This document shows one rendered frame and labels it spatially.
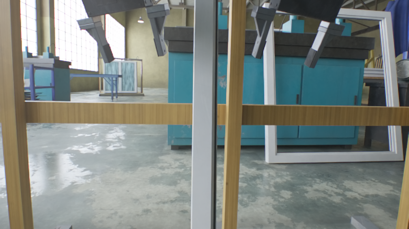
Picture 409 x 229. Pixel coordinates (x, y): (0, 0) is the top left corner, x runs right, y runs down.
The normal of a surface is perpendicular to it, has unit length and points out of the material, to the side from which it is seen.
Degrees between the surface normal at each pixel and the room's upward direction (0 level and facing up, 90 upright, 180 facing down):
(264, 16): 113
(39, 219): 0
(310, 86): 90
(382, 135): 90
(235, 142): 90
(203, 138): 82
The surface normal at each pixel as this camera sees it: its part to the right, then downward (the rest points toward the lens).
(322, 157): 0.08, -0.10
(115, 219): 0.03, -1.00
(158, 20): -0.12, 0.48
